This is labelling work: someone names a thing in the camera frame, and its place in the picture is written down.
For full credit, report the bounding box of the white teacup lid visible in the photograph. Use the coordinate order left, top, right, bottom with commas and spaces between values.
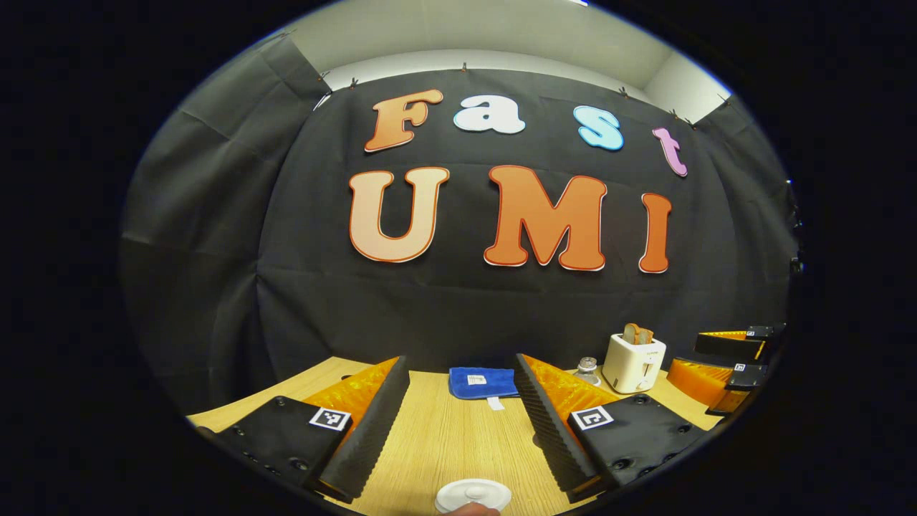
435, 479, 513, 515

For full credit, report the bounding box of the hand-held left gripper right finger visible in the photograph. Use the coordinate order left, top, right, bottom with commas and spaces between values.
514, 353, 706, 502

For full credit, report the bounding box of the blue towel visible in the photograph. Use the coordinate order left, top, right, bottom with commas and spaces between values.
448, 367, 521, 411

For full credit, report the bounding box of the white toaster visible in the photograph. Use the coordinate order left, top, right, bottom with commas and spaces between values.
602, 333, 667, 394

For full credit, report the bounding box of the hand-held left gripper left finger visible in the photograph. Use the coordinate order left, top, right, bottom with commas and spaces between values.
215, 355, 411, 504

